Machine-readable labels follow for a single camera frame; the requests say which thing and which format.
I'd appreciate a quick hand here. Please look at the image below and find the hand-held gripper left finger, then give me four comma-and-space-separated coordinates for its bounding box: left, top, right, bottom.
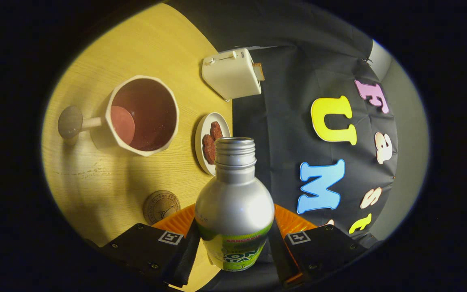
96, 204, 201, 288

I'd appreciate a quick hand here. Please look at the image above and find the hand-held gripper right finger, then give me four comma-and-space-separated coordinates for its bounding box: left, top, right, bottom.
268, 204, 370, 288

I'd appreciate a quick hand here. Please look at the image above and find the round wooden coaster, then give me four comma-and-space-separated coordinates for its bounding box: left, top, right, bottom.
143, 190, 181, 225

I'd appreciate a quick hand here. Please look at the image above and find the silver bottle with green label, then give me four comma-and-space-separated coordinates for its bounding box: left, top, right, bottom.
194, 137, 275, 272

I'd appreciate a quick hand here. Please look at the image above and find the white cup with handle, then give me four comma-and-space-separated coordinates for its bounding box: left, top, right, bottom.
58, 75, 180, 157

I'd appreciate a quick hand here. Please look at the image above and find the wooden table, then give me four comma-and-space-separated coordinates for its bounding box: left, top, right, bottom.
41, 3, 234, 292

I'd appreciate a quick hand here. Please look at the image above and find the white round plate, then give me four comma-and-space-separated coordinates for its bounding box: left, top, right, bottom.
195, 112, 231, 176

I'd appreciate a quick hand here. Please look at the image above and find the white toaster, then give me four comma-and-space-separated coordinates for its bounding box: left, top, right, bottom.
201, 48, 263, 102

